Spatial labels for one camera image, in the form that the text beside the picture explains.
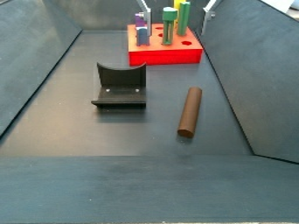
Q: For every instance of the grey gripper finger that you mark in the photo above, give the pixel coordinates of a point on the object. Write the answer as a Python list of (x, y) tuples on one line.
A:
[(208, 13), (146, 15)]

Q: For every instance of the brown cylinder peg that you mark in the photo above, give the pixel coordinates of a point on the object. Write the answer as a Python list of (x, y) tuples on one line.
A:
[(189, 113)]

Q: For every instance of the red peg board base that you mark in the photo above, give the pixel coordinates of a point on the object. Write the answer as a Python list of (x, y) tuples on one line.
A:
[(184, 51)]

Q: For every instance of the black curved fixture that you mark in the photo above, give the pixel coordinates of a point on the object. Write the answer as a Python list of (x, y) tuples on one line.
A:
[(121, 86)]

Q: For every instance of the purple square peg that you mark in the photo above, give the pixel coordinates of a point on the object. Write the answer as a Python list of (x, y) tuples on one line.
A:
[(138, 19)]

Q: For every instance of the green pentagon peg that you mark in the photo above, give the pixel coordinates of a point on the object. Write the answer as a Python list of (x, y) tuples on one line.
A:
[(169, 15)]

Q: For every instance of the green star peg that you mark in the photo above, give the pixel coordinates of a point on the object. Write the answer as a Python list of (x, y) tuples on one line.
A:
[(182, 18)]

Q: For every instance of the yellow arch peg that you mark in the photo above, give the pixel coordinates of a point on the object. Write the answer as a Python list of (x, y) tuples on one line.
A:
[(176, 4)]

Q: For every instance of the blue notched peg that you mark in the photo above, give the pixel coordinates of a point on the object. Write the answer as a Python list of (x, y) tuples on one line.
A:
[(141, 37)]

